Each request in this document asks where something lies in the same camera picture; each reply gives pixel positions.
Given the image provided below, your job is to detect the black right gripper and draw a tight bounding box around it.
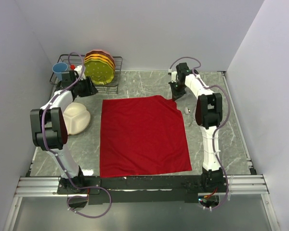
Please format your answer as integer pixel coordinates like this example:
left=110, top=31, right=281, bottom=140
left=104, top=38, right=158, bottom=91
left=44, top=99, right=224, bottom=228
left=168, top=79, right=186, bottom=101

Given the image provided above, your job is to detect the red cloth napkin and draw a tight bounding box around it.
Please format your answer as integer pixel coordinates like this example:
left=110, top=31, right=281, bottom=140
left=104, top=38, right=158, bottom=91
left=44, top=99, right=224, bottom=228
left=99, top=95, right=192, bottom=178

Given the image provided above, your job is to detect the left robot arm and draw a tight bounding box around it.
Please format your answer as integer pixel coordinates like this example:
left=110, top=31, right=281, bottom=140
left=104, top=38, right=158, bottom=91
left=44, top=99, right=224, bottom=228
left=30, top=70, right=98, bottom=193

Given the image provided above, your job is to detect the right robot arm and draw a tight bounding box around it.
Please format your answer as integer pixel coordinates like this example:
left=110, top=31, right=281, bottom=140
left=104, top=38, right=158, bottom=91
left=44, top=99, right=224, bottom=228
left=168, top=63, right=225, bottom=192

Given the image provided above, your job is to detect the yellow-green dotted plate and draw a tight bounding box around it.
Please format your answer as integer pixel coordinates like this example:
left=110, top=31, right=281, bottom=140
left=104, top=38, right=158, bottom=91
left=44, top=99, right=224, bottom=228
left=84, top=60, right=115, bottom=85

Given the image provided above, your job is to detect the cream divided plate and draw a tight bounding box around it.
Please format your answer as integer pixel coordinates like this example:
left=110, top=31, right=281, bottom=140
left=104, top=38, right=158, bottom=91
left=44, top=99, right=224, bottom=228
left=63, top=103, right=91, bottom=135

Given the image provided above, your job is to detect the blue plastic cup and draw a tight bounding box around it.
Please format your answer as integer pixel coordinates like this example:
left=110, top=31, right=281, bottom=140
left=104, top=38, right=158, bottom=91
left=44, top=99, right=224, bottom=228
left=52, top=62, right=68, bottom=81

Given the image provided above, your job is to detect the orange striped plate stack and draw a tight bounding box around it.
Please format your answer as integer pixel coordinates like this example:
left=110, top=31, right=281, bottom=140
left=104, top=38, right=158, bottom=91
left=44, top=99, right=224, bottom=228
left=84, top=49, right=116, bottom=71

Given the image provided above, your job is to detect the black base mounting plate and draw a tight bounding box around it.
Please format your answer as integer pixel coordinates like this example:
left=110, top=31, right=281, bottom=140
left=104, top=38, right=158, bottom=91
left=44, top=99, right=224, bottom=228
left=57, top=175, right=226, bottom=205

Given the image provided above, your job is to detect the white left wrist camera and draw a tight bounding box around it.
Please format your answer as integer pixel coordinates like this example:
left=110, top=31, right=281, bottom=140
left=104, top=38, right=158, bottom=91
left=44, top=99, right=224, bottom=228
left=70, top=64, right=86, bottom=80

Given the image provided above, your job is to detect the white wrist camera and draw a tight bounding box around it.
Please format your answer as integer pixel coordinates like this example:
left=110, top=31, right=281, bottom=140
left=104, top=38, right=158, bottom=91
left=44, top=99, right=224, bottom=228
left=168, top=69, right=177, bottom=83
left=70, top=64, right=86, bottom=80

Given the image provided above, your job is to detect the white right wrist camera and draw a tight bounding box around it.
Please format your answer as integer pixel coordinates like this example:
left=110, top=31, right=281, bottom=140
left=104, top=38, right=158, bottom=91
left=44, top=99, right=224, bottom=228
left=168, top=69, right=177, bottom=83

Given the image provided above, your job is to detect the black wire dish rack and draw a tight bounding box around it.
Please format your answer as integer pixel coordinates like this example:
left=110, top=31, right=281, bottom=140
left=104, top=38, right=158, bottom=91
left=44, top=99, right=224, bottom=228
left=49, top=54, right=123, bottom=94

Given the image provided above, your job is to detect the aluminium frame rail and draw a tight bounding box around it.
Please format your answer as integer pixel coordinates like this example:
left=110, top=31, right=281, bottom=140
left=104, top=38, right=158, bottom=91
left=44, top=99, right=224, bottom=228
left=13, top=177, right=61, bottom=197

